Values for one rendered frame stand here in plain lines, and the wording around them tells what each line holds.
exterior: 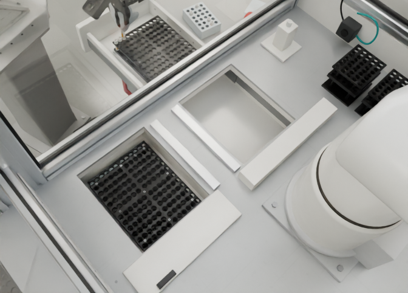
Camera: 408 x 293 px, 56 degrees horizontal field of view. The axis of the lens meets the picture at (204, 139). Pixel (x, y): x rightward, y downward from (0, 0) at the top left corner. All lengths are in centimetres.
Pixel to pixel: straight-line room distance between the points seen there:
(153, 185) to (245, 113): 37
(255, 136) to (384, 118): 76
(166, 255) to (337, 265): 37
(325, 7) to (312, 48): 13
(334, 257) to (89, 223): 54
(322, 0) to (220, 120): 46
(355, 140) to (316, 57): 81
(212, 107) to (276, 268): 51
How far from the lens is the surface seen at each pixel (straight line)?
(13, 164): 83
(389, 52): 120
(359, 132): 39
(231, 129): 112
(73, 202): 92
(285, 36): 111
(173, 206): 93
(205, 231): 86
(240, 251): 87
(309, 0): 127
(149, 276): 84
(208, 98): 117
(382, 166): 39
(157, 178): 96
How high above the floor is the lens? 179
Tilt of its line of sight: 62 degrees down
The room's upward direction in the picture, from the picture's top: 9 degrees clockwise
